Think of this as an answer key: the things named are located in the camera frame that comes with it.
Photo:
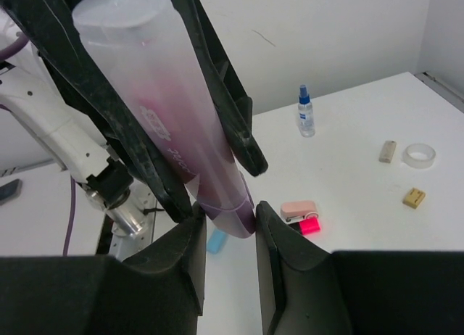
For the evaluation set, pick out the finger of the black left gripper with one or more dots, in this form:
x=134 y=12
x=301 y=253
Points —
x=233 y=105
x=49 y=25

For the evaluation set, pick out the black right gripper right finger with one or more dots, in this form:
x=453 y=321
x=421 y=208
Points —
x=307 y=290

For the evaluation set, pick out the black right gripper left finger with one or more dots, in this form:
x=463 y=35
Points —
x=159 y=290

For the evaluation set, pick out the purple translucent highlighter pen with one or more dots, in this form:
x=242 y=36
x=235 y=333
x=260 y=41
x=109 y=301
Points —
x=143 y=49

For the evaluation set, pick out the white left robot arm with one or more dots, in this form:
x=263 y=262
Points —
x=54 y=116

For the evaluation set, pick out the pink black highlighter pen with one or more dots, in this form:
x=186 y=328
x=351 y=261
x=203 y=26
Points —
x=308 y=226

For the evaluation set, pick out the blue cap spray bottle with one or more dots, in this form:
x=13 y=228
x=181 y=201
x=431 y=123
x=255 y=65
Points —
x=305 y=112

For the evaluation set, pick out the light blue highlighter pen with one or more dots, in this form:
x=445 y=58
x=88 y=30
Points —
x=216 y=241

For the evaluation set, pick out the pink mini stapler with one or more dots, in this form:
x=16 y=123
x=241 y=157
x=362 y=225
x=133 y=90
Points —
x=299 y=209

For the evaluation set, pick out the tan small eraser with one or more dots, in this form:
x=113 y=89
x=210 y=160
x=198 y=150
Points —
x=413 y=198

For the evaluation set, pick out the beige rectangular eraser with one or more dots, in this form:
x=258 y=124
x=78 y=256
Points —
x=387 y=152

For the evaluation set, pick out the clear tape roll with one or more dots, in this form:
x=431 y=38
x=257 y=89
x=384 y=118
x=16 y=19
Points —
x=419 y=156

